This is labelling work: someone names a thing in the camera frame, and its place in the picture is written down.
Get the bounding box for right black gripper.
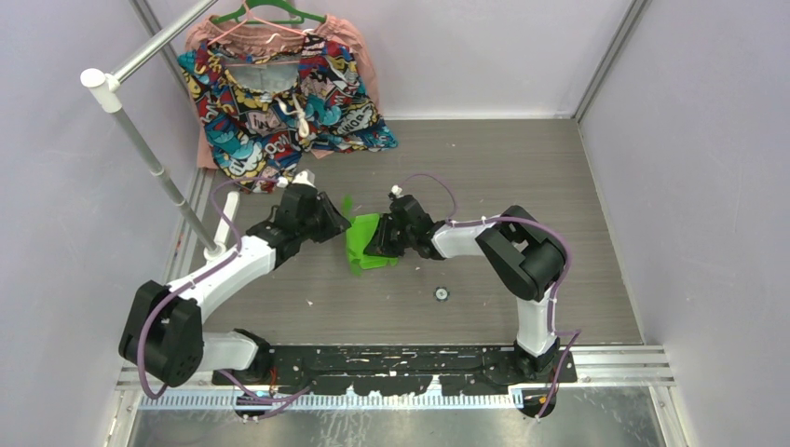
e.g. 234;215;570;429
366;216;415;261

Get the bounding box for purple cable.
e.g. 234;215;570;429
135;179;310;414
395;172;581;421

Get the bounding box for green clothes hanger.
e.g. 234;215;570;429
210;0;328;26

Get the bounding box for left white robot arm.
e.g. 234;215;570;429
118;183;351;387

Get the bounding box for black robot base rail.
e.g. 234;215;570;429
229;338;578;397

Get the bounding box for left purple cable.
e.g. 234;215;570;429
135;179;310;414

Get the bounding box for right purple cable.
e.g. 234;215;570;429
395;172;581;421

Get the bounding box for colorful patterned shirt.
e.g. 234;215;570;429
177;16;398;193

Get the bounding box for metal clothes rack pole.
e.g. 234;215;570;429
79;0;224;256

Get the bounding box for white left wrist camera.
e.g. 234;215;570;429
286;169;318;194

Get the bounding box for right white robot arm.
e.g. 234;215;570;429
364;195;572;383

